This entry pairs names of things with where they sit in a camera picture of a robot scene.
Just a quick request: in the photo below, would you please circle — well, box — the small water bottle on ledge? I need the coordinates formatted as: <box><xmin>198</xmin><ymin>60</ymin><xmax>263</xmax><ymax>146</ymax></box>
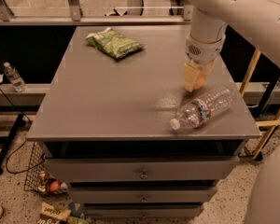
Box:
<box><xmin>4</xmin><ymin>63</ymin><xmax>26</xmax><ymax>92</ymax></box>

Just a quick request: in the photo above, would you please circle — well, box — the grey drawer cabinet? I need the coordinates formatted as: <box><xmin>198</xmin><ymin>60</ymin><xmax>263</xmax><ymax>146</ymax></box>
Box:
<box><xmin>27</xmin><ymin>25</ymin><xmax>259</xmax><ymax>219</ymax></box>

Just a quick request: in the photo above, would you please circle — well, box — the yellow wooden frame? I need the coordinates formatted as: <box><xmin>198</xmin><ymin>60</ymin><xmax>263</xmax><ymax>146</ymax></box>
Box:
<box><xmin>238</xmin><ymin>0</ymin><xmax>280</xmax><ymax>161</ymax></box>

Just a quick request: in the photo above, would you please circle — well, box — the orange fruit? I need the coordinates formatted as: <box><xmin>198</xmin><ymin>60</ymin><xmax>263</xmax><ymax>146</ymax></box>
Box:
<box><xmin>194</xmin><ymin>74</ymin><xmax>205</xmax><ymax>90</ymax></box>

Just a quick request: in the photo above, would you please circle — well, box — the top drawer knob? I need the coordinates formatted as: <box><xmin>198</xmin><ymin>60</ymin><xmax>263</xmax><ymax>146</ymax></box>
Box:
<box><xmin>139</xmin><ymin>170</ymin><xmax>148</xmax><ymax>180</ymax></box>

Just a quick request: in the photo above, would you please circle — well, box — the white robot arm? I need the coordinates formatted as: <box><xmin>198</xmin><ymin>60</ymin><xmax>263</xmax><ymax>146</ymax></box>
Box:
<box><xmin>188</xmin><ymin>0</ymin><xmax>280</xmax><ymax>224</ymax></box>

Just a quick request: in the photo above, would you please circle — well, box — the black cable on floor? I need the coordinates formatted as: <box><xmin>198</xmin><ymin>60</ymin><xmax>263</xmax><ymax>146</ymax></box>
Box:
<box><xmin>0</xmin><ymin>77</ymin><xmax>48</xmax><ymax>175</ymax></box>

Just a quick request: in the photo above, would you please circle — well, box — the yellow snack bag on floor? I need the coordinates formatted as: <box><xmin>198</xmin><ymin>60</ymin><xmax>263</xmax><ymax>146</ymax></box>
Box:
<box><xmin>37</xmin><ymin>203</ymin><xmax>71</xmax><ymax>224</ymax></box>

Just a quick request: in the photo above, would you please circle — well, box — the clear plastic water bottle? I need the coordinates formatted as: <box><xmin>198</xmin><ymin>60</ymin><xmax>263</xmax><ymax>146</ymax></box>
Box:
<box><xmin>170</xmin><ymin>86</ymin><xmax>236</xmax><ymax>131</ymax></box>

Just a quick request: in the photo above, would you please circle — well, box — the green chip bag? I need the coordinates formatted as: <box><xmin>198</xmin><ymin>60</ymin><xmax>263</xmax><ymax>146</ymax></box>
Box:
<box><xmin>86</xmin><ymin>27</ymin><xmax>144</xmax><ymax>60</ymax></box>

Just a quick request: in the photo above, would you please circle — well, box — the wire basket on floor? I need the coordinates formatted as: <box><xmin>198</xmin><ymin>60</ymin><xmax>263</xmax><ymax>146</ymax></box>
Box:
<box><xmin>24</xmin><ymin>144</ymin><xmax>67</xmax><ymax>197</ymax></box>

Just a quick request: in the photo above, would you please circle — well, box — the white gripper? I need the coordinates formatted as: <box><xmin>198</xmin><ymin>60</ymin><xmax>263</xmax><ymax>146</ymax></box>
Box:
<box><xmin>183</xmin><ymin>35</ymin><xmax>226</xmax><ymax>92</ymax></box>

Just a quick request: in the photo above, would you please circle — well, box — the orange ball in basket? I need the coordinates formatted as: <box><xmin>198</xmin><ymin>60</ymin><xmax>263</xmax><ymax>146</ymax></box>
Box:
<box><xmin>49</xmin><ymin>181</ymin><xmax>61</xmax><ymax>192</ymax></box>

